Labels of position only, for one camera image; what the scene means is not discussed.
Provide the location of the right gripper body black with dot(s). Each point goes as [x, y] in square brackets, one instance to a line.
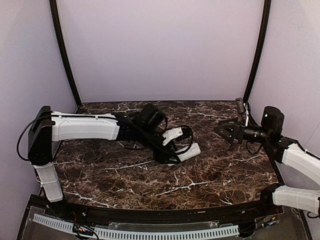
[238, 132]

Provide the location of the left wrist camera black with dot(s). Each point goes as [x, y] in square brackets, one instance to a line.
[150, 117]

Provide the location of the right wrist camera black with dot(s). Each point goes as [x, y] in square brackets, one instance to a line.
[272, 117]

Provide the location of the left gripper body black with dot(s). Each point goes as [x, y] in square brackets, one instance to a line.
[164, 155]

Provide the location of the white remote control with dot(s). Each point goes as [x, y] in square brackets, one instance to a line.
[193, 151]

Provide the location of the black frame post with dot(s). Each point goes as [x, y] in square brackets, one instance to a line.
[259, 49]
[63, 51]

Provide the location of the right black frame post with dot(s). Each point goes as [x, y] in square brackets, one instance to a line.
[259, 49]

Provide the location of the left black frame post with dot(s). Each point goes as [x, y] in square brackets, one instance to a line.
[63, 51]

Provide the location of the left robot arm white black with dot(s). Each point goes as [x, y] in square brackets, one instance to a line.
[52, 126]

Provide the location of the white slotted cable duct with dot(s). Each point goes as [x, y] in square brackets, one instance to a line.
[130, 231]

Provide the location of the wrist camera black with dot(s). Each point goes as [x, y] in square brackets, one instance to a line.
[150, 117]
[272, 117]

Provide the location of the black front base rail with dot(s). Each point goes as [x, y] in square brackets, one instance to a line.
[235, 214]

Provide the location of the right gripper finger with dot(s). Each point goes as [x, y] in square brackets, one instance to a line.
[228, 134]
[227, 124]

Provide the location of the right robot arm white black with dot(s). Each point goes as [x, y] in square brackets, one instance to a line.
[283, 150]

